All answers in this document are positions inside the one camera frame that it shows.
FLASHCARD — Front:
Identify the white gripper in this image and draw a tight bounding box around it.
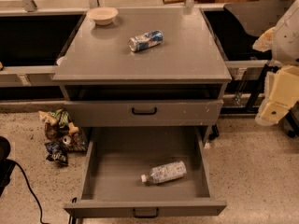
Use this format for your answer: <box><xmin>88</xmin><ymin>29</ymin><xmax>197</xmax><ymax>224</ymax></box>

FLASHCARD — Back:
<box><xmin>252</xmin><ymin>27</ymin><xmax>299</xmax><ymax>126</ymax></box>

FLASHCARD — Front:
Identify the clear blue plastic water bottle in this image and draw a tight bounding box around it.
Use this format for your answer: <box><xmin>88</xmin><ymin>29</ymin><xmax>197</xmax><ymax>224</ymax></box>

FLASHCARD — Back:
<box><xmin>141</xmin><ymin>161</ymin><xmax>187</xmax><ymax>185</ymax></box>

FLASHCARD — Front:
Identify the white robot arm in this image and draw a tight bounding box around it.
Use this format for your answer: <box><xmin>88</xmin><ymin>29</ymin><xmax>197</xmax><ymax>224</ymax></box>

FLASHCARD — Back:
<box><xmin>252</xmin><ymin>0</ymin><xmax>299</xmax><ymax>126</ymax></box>

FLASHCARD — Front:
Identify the wooden stick on back counter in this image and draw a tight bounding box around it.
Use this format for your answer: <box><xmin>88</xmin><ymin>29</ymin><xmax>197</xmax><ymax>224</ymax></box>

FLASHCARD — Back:
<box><xmin>163</xmin><ymin>0</ymin><xmax>185</xmax><ymax>4</ymax></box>

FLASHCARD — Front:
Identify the grey drawer cabinet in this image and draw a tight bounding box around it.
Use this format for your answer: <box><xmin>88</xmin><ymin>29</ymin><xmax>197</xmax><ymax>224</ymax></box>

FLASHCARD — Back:
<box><xmin>52</xmin><ymin>7</ymin><xmax>231</xmax><ymax>138</ymax></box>

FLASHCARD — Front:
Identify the open grey middle drawer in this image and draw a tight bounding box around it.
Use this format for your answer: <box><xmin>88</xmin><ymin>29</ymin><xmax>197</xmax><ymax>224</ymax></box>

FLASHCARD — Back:
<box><xmin>64</xmin><ymin>126</ymin><xmax>228</xmax><ymax>219</ymax></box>

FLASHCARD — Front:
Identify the crushed blue soda can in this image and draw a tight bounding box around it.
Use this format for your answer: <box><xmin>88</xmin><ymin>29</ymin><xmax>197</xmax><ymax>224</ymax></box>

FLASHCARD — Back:
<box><xmin>128</xmin><ymin>30</ymin><xmax>164</xmax><ymax>52</ymax></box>

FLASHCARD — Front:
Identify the white ceramic bowl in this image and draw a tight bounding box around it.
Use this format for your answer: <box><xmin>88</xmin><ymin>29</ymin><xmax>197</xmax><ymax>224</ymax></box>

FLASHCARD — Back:
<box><xmin>87</xmin><ymin>7</ymin><xmax>118</xmax><ymax>25</ymax></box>

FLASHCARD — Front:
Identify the green chip bag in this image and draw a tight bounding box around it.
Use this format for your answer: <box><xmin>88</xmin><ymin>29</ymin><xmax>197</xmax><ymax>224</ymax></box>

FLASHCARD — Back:
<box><xmin>38</xmin><ymin>109</ymin><xmax>70</xmax><ymax>128</ymax></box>

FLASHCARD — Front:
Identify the small can on floor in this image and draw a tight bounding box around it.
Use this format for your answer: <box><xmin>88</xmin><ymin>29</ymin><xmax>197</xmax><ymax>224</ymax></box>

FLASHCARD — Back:
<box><xmin>63</xmin><ymin>135</ymin><xmax>71</xmax><ymax>145</ymax></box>

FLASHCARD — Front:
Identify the brown snack bag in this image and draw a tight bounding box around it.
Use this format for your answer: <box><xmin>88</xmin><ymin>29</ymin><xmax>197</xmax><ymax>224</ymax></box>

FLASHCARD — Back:
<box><xmin>45</xmin><ymin>123</ymin><xmax>88</xmax><ymax>152</ymax></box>

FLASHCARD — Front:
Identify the dark blue snack bag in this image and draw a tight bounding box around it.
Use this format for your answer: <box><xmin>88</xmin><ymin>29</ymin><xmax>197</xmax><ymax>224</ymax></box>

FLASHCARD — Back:
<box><xmin>45</xmin><ymin>141</ymin><xmax>68</xmax><ymax>165</ymax></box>

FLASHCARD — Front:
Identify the black object at left edge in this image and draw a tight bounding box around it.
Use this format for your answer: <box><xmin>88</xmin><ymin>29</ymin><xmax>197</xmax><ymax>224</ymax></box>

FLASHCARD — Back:
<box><xmin>0</xmin><ymin>136</ymin><xmax>15</xmax><ymax>196</ymax></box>

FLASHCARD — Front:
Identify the black upper drawer handle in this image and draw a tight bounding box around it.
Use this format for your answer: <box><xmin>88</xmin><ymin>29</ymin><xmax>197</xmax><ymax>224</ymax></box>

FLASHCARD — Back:
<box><xmin>131</xmin><ymin>107</ymin><xmax>158</xmax><ymax>116</ymax></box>

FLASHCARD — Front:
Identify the black drawer handle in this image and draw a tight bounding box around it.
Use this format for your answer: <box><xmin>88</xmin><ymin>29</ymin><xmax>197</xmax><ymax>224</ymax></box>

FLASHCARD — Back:
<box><xmin>131</xmin><ymin>107</ymin><xmax>158</xmax><ymax>116</ymax></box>
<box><xmin>133</xmin><ymin>208</ymin><xmax>159</xmax><ymax>218</ymax></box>

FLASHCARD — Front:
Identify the black middle drawer handle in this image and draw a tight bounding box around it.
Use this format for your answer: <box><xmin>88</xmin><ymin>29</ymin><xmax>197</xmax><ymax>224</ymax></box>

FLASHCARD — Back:
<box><xmin>133</xmin><ymin>208</ymin><xmax>159</xmax><ymax>218</ymax></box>

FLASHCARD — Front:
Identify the black cable on floor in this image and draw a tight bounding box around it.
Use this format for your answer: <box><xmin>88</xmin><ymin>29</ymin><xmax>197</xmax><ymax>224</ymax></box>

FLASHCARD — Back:
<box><xmin>11</xmin><ymin>160</ymin><xmax>50</xmax><ymax>224</ymax></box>

